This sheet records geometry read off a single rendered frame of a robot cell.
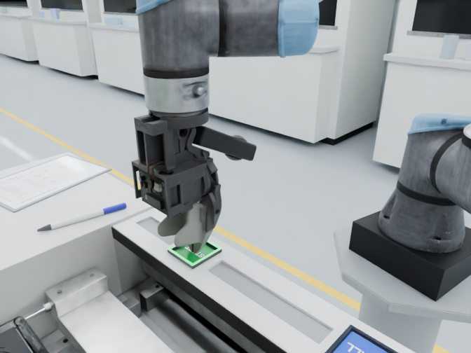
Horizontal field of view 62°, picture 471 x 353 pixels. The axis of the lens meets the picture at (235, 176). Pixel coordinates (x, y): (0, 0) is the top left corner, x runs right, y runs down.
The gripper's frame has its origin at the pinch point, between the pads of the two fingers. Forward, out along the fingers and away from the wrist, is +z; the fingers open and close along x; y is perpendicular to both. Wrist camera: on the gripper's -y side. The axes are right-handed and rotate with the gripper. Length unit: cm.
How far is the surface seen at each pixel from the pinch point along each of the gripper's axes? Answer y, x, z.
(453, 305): -32.3, 27.8, 15.3
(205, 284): 4.3, 6.4, 1.3
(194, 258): 1.8, 1.2, 1.2
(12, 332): 23.4, -10.1, 7.4
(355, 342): -0.4, 24.8, 0.9
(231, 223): -118, -110, 97
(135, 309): 6.9, -7.9, 13.4
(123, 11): -277, -473, -10
